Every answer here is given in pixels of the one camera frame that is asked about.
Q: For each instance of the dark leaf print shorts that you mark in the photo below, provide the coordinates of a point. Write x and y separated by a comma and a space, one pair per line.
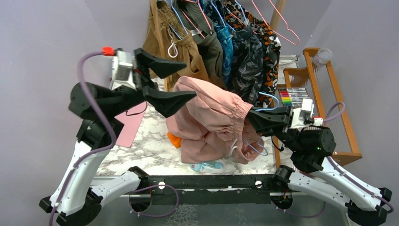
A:
246, 73

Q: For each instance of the wooden dish rack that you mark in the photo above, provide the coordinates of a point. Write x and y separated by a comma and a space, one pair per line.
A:
322, 85

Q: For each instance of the blue patterned hanging shorts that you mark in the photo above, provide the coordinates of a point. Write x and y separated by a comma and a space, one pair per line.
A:
214, 12

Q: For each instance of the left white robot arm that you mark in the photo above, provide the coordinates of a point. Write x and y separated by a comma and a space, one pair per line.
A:
76, 202

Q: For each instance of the dark green hanging shorts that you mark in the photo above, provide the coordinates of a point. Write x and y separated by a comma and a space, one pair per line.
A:
201, 27

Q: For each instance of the coloured marker set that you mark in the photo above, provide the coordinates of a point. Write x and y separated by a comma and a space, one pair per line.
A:
292, 96

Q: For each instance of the packaged blue toothbrush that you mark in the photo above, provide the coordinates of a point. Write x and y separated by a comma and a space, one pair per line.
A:
213, 167

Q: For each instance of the clear plastic cup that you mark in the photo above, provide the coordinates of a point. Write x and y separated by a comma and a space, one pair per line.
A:
322, 57

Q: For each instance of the orange camo hanging shorts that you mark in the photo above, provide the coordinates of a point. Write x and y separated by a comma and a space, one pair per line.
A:
239, 18

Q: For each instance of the blue wire hanger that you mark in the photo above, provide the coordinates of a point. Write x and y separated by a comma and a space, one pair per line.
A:
272, 105

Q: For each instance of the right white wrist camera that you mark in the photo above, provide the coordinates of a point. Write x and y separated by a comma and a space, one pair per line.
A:
302, 117

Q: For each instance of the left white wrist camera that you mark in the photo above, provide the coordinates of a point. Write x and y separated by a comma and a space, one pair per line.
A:
121, 67

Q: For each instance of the pink shorts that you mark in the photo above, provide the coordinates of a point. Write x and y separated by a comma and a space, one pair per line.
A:
213, 125

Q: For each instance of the pink clipboard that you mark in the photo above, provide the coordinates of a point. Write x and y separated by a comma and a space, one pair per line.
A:
131, 119

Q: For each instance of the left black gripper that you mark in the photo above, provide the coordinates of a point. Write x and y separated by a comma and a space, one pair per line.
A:
167, 101

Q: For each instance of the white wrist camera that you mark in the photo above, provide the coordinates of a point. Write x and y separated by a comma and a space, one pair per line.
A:
302, 117
121, 67

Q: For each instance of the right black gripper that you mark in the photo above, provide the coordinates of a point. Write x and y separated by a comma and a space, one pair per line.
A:
266, 122

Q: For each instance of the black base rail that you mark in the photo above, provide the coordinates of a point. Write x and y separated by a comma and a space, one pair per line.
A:
216, 189

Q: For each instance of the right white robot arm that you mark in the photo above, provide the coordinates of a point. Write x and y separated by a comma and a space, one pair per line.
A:
315, 172

